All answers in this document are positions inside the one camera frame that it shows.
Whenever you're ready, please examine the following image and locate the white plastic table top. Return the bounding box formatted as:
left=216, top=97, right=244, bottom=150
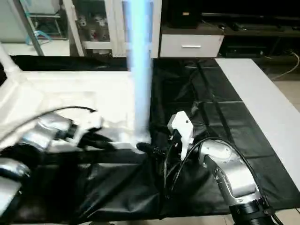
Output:
left=0, top=70, right=153, bottom=153

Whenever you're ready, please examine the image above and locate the white plastic table leg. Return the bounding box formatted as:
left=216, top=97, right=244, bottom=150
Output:
left=121, top=0, right=154, bottom=146
left=0, top=43, right=21, bottom=73

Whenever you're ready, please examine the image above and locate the black shiny table mat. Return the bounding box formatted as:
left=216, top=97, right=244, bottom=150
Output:
left=0, top=55, right=300, bottom=223

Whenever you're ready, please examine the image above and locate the white glass door cabinet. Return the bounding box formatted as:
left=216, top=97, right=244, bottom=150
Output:
left=62, top=0, right=162, bottom=58

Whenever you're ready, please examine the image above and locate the white drawer unit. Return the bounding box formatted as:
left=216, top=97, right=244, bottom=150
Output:
left=159, top=32, right=225, bottom=58

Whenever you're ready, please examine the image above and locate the white side table board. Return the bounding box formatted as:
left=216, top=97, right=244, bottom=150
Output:
left=214, top=58, right=300, bottom=188

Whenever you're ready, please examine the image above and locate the light blue plastic stool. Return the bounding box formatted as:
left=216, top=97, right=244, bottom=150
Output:
left=25, top=30, right=52, bottom=45

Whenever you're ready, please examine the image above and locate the black box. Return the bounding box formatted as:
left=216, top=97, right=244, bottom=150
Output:
left=170, top=9, right=200, bottom=29

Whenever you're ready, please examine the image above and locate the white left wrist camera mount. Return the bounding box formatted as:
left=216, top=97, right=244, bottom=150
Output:
left=67, top=116, right=105, bottom=147

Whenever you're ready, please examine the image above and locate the glass tank metal frame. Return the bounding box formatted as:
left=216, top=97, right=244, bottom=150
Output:
left=23, top=9, right=66, bottom=40

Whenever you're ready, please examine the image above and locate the white floor cable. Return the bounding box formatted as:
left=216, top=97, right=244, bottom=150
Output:
left=271, top=50, right=300, bottom=80

